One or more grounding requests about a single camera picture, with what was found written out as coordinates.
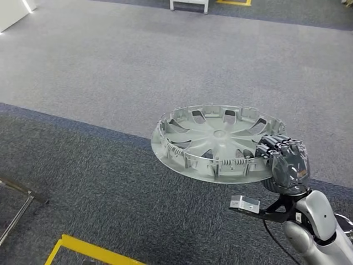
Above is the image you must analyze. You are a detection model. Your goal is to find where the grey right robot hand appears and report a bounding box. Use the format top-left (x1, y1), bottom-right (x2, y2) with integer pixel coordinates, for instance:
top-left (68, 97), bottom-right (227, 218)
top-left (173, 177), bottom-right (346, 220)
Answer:
top-left (255, 134), bottom-right (312, 195)

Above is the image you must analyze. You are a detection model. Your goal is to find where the grey plastic hubcap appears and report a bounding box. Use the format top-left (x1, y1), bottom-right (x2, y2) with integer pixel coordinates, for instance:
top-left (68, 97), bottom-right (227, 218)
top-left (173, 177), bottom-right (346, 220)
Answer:
top-left (151, 104), bottom-right (287, 185)

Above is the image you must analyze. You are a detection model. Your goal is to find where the white bench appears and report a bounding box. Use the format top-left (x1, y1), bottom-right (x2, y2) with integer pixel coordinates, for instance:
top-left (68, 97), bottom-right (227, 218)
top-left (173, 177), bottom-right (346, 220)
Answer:
top-left (170, 0), bottom-right (210, 15)

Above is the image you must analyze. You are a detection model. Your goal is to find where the white cabinet with light strips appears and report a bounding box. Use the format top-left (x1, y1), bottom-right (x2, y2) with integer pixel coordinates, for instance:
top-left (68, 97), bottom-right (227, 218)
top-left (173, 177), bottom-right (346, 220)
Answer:
top-left (0, 0), bottom-right (37, 34)

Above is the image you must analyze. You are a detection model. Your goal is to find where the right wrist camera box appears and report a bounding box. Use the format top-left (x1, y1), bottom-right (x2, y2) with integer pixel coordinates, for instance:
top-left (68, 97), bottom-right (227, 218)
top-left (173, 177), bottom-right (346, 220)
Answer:
top-left (229, 194), bottom-right (296, 224)

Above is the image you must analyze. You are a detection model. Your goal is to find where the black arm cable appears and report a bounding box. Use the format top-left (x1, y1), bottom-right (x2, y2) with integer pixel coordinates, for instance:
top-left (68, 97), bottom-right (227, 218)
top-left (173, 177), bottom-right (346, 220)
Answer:
top-left (262, 219), bottom-right (302, 265)

